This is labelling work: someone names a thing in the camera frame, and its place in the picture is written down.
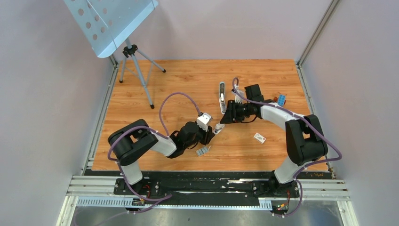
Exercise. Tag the white stapler tray piece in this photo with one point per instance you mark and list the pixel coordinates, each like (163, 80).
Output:
(218, 128)

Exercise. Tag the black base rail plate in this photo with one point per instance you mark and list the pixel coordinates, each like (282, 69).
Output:
(206, 188)

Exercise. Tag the white staple tray with staples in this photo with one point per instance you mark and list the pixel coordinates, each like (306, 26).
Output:
(202, 151)

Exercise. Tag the small white staple box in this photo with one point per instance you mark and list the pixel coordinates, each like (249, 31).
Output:
(261, 139)

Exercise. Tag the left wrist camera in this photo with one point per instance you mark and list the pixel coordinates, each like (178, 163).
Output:
(203, 121)

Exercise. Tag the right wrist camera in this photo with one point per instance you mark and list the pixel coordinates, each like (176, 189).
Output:
(238, 96)

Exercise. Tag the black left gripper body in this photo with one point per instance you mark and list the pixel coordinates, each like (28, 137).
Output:
(202, 136)

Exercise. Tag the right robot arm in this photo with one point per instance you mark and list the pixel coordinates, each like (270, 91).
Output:
(303, 133)

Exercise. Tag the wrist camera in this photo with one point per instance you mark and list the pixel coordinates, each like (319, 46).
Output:
(238, 96)
(203, 121)

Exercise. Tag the light blue music stand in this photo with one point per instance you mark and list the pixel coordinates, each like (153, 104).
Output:
(108, 24)

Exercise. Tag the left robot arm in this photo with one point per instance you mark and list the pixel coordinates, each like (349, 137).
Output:
(134, 140)

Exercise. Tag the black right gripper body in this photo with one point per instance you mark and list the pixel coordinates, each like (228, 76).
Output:
(240, 111)

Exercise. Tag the light blue white stapler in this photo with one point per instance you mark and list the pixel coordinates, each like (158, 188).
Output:
(222, 97)

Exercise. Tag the colourful toy block car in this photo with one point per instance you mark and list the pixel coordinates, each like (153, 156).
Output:
(280, 100)

